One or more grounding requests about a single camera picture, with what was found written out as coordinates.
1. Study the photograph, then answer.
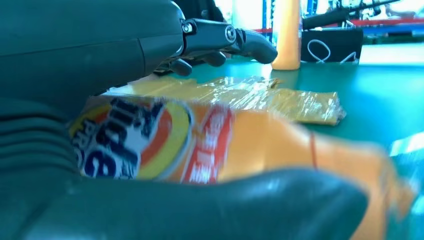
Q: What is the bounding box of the orange bottle clear cap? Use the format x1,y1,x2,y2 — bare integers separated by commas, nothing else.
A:
270,0,302,71
67,96,418,240

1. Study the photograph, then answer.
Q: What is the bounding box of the black remote controller with antennas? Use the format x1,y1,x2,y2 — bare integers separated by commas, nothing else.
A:
302,0,402,31

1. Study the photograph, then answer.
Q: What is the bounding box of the black carry bag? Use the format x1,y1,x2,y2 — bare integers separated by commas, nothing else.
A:
300,27,365,64

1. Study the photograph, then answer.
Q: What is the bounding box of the white cord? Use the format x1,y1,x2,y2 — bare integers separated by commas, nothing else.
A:
306,39,359,64

